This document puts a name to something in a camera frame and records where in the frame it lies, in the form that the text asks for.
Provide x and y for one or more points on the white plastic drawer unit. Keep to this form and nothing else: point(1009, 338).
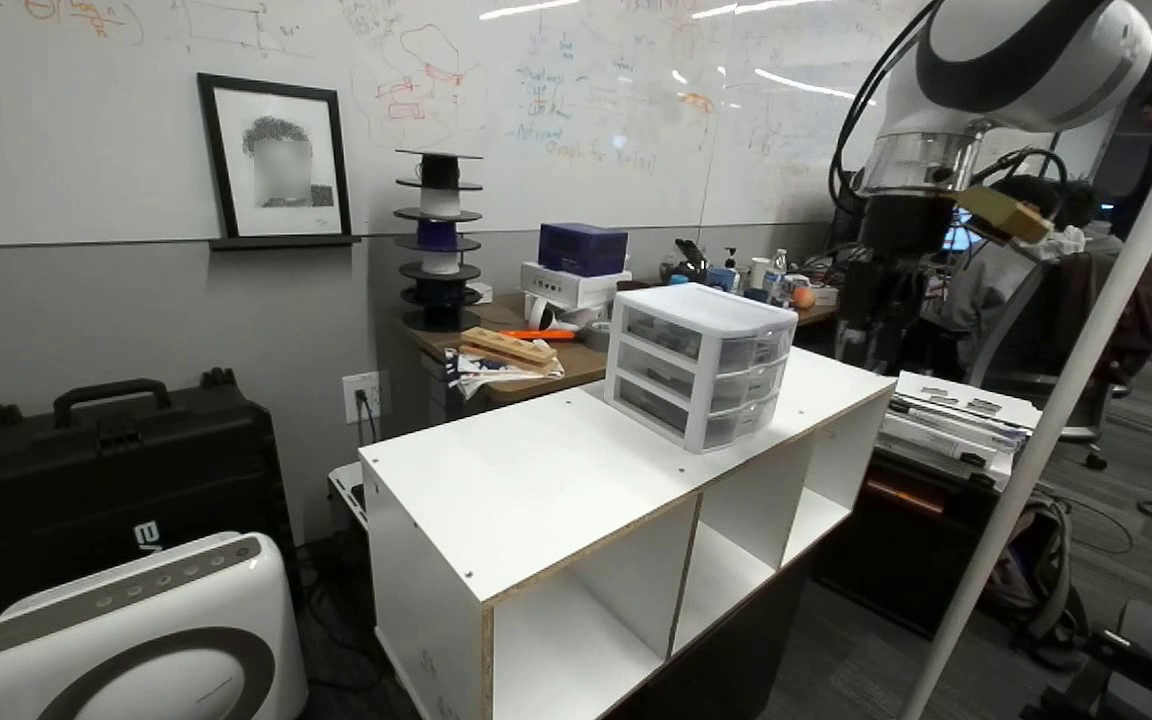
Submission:
point(706, 340)

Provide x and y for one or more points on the stack of white boxes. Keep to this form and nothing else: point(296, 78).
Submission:
point(956, 425)

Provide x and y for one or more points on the wall socket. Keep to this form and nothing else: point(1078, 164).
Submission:
point(363, 395)

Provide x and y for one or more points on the clear plastic drawer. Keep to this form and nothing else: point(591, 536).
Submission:
point(726, 424)
point(736, 350)
point(731, 388)

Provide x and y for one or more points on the stack of papers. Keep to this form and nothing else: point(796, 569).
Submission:
point(486, 372)

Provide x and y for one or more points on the white pole stand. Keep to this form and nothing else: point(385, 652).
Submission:
point(1066, 400)

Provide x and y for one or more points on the black hard case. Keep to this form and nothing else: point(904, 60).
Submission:
point(106, 480)

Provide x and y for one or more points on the black cabinet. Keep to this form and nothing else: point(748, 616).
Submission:
point(896, 545)

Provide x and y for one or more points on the grey backpack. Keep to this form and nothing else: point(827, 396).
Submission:
point(1036, 570)

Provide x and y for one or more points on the black framed picture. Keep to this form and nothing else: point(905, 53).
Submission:
point(276, 160)

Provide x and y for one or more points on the white cube shelf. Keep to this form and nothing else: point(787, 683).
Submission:
point(576, 500)

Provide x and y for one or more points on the row of bottles and cups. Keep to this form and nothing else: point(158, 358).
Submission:
point(746, 278)

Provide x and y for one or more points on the office chair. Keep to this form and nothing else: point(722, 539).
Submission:
point(1096, 330)

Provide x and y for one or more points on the purple box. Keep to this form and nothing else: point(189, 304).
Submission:
point(583, 249)

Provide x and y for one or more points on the whiteboard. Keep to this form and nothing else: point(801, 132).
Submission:
point(536, 100)

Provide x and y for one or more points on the grey tape roll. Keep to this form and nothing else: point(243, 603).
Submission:
point(596, 336)

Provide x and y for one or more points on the wooden desk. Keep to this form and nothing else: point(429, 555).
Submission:
point(536, 375)

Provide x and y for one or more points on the white box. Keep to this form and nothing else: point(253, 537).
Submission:
point(574, 286)

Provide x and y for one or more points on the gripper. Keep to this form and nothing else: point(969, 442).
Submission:
point(901, 225)

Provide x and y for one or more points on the white air purifier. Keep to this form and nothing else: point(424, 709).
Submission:
point(136, 640)

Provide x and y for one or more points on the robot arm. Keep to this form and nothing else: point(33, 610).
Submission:
point(1016, 60)

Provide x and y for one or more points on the orange marker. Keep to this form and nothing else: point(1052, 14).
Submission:
point(536, 335)

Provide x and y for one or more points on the wooden block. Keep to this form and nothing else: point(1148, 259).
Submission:
point(508, 347)

